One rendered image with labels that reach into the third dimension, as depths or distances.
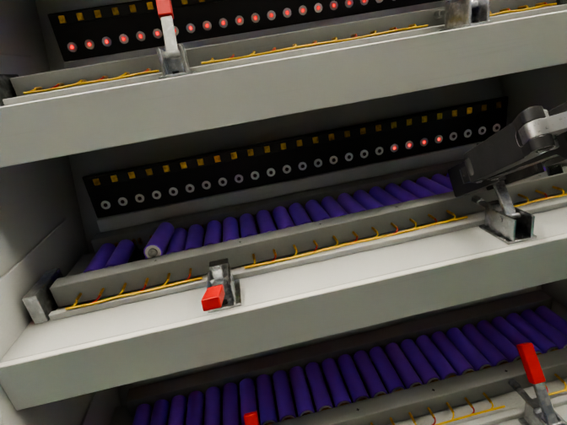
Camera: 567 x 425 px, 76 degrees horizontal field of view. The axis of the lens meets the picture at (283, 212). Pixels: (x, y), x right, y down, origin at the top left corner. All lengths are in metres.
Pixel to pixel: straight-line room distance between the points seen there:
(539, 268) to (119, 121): 0.38
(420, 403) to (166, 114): 0.37
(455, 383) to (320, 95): 0.32
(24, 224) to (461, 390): 0.47
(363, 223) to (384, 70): 0.14
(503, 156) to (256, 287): 0.22
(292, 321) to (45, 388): 0.20
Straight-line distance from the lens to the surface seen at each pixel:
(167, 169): 0.46
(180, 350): 0.33
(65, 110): 0.34
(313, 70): 0.33
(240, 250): 0.36
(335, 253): 0.35
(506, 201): 0.39
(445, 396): 0.45
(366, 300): 0.32
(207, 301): 0.25
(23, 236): 0.43
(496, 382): 0.47
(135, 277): 0.37
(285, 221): 0.40
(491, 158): 0.30
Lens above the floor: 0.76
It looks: 1 degrees down
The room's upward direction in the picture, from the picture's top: 12 degrees counter-clockwise
